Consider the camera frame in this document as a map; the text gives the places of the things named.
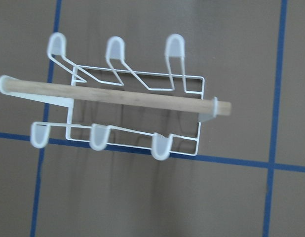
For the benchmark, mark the white wire cup rack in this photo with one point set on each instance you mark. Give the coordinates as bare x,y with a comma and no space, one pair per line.
65,95

